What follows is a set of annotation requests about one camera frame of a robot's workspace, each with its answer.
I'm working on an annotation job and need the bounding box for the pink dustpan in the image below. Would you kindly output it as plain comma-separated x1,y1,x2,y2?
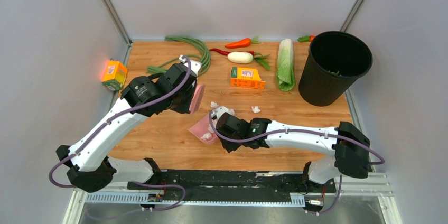
188,115,218,145

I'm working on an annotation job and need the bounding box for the pink hand brush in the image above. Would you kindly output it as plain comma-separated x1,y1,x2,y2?
189,84,205,114

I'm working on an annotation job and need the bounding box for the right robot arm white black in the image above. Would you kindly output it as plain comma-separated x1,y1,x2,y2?
210,111,370,192

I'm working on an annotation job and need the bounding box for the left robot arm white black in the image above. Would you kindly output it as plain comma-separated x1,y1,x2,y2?
56,59,201,193

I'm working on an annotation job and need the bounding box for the paper scrap small middle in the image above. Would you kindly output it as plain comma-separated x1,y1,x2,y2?
210,101,219,108

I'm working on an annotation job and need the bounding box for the paper scrap right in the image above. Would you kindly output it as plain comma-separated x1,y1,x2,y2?
251,106,260,114

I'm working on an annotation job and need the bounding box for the green long beans bundle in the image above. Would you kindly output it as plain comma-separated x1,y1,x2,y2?
146,36,211,76

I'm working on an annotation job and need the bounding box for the orange box on table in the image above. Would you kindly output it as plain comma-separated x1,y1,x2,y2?
230,67,265,89

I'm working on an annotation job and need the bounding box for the orange yellow sponge pack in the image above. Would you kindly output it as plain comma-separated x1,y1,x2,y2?
101,60,128,91

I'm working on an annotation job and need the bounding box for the red chili pepper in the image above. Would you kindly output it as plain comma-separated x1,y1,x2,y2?
209,48,255,56

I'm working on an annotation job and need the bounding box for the white radish with leaves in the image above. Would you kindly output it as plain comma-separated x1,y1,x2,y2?
227,52,271,71

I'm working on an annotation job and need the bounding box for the napa cabbage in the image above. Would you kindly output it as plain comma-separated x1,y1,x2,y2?
276,39,295,91

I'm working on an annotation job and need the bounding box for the orange carrot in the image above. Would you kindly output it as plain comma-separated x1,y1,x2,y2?
225,36,259,49

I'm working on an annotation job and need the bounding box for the carrot behind bin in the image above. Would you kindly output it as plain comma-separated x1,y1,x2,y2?
297,35,315,43

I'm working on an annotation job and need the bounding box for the black trash bin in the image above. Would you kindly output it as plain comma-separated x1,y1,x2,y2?
298,31,373,107

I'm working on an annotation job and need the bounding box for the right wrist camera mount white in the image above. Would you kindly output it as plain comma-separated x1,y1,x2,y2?
211,106,230,120

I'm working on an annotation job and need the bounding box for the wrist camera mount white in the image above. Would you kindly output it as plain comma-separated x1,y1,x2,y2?
211,106,230,120
179,55,202,77

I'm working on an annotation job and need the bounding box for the paper scrap near brush handle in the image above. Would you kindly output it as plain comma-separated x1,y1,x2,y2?
200,126,215,143

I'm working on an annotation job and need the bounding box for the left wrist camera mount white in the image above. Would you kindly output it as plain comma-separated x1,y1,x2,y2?
179,55,202,77

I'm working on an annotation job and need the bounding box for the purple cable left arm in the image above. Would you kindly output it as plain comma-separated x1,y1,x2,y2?
48,56,192,189

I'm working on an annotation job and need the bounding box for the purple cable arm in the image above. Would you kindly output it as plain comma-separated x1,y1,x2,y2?
208,111,386,166
48,56,192,189

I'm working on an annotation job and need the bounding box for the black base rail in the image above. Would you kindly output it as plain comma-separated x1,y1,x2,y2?
126,169,337,203

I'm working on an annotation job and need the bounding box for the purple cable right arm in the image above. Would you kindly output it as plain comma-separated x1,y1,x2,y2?
208,111,386,166

